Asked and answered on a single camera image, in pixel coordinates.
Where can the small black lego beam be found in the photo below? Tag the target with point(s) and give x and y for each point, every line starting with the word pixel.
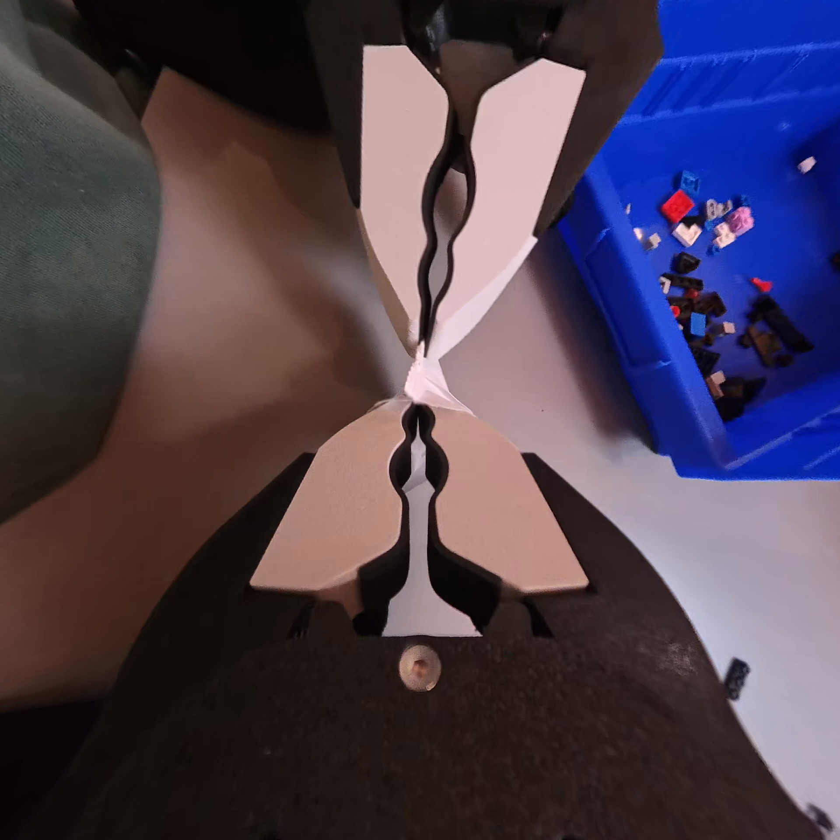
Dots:
pixel 736 676

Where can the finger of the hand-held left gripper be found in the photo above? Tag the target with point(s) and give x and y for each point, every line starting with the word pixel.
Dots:
pixel 525 158
pixel 394 158

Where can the small numbered paper bag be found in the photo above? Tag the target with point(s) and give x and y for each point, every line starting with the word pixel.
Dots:
pixel 431 383

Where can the small black lego piece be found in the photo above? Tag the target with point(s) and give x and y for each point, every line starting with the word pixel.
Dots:
pixel 823 823

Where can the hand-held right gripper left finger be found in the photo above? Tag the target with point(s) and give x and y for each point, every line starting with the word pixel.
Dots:
pixel 328 525

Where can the blue plastic bin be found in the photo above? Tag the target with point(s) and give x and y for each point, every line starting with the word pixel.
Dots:
pixel 617 289

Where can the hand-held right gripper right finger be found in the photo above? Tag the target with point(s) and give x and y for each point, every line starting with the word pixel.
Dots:
pixel 512 525

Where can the lego pieces pile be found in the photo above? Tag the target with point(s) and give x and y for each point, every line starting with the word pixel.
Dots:
pixel 702 309

